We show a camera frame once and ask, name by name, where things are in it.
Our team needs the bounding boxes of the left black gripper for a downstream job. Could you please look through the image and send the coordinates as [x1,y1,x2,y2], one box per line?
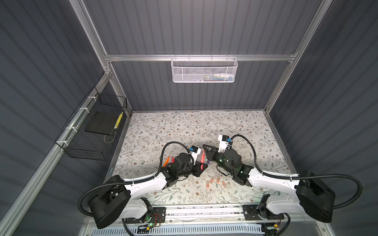
[177,159,208,179]

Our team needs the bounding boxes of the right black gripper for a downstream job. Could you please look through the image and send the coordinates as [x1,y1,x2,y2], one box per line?
[203,144,234,176]

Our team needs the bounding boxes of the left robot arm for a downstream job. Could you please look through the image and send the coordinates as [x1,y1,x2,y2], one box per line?
[89,153,208,229]

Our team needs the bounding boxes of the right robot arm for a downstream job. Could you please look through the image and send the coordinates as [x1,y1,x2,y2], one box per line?
[202,145,335,223]

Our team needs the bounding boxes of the items in white basket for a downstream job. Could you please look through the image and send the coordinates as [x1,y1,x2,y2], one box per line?
[194,73,234,83]

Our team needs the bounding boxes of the yellow marker in basket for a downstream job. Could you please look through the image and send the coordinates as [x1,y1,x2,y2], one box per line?
[114,112,124,129]

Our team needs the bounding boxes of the black pad in basket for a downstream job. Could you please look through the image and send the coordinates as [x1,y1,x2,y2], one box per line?
[85,112,119,135]

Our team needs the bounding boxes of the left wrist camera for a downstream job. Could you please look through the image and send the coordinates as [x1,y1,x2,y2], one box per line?
[190,146,201,161]

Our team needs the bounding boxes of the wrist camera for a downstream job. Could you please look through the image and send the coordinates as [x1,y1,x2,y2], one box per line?
[218,135,232,153]
[190,146,201,161]

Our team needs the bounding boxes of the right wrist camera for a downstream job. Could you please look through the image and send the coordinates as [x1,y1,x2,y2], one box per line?
[218,135,232,153]

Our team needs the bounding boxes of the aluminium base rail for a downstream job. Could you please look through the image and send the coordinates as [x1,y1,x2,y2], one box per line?
[85,203,296,228]

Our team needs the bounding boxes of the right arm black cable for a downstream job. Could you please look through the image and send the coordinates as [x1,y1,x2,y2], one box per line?
[230,134,363,210]

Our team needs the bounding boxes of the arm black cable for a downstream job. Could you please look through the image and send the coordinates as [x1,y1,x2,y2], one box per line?
[77,141,195,217]
[230,134,363,210]

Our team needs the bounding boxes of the white wire mesh basket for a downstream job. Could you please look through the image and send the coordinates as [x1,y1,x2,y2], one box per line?
[170,57,238,83]

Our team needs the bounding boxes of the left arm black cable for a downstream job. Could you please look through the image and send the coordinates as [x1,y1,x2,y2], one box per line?
[77,141,195,217]

